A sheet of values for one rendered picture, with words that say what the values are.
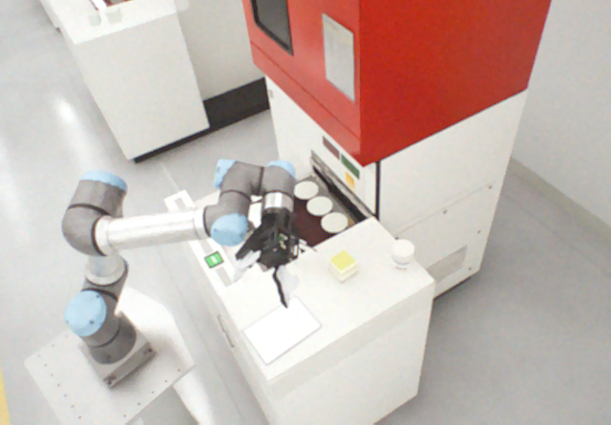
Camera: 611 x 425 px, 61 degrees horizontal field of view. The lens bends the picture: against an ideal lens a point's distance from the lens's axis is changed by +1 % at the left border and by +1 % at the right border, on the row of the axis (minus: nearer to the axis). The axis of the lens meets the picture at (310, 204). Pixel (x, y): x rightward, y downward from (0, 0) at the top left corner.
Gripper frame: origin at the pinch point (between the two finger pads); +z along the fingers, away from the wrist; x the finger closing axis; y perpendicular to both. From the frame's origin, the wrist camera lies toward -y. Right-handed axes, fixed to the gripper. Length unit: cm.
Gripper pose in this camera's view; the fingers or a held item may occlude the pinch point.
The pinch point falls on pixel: (259, 297)
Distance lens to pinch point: 109.8
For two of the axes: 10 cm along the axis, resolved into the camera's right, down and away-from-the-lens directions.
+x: 6.9, 4.7, 5.5
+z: -0.6, 7.9, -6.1
